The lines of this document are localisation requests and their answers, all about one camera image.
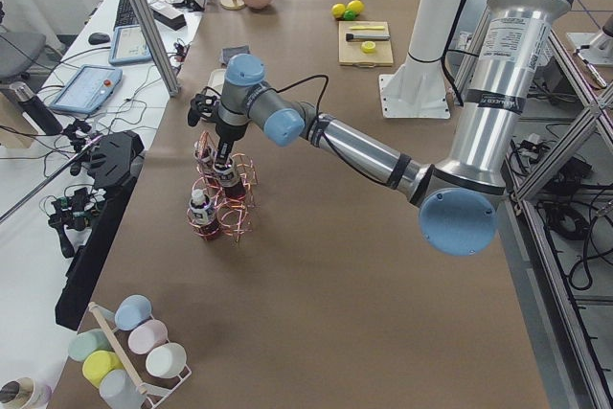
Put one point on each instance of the pink cup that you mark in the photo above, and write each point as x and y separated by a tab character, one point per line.
149	335

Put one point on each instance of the white cup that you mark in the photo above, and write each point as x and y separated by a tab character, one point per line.
167	360

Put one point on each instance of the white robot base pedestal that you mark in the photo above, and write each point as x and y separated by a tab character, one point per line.
417	88

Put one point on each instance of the tea bottle of rack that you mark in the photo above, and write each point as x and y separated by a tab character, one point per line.
205	158
204	217

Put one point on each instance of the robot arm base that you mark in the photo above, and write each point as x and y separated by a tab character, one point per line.
593	50

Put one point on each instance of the light blue cup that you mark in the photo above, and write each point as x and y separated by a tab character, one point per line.
133	311

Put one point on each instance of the half lemon slice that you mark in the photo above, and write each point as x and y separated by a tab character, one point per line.
368	47

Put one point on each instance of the tea bottle back of rack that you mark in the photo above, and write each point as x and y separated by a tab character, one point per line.
205	158

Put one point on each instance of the yellow cup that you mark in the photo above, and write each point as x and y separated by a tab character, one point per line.
98	365

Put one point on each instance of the blue teach pendant tablet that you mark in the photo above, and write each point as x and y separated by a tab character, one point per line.
87	90

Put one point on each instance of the black computer mouse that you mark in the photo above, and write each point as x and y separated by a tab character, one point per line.
98	38

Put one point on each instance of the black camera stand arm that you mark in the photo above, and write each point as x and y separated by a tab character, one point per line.
87	222

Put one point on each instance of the yellow plastic knife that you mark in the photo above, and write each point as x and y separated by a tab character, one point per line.
367	27

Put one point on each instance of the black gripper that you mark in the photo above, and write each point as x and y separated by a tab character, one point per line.
227	134

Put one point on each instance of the grey folded cloth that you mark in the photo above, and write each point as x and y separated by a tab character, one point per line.
228	52

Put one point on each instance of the copper wire bottle rack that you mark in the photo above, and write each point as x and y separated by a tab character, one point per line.
233	215

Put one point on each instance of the tea bottle front of rack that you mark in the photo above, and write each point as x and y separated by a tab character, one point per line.
204	217

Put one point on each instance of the yellow lemon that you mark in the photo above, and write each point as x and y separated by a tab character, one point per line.
338	10
356	6

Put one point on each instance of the aluminium frame post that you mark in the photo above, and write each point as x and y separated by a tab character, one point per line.
156	46

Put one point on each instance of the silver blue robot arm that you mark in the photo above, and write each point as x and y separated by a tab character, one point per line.
457	198

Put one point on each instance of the grey cup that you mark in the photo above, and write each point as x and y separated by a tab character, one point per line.
119	392

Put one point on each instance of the white wire cup rack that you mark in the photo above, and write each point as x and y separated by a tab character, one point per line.
155	389

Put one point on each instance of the black keyboard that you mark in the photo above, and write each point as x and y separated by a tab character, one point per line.
125	15

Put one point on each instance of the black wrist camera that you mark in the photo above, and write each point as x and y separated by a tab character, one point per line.
203	108

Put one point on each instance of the green lime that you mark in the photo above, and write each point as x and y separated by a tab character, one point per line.
349	15

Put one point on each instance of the black thermos bottle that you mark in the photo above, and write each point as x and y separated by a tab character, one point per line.
35	108

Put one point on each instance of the mint green cup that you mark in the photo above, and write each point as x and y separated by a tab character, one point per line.
87	342

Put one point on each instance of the wooden cutting board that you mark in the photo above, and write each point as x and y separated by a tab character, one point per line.
349	53

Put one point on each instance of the cream rabbit tray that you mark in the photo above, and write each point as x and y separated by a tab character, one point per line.
215	81

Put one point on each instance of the dark tea bottle white cap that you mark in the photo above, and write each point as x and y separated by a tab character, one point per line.
229	179

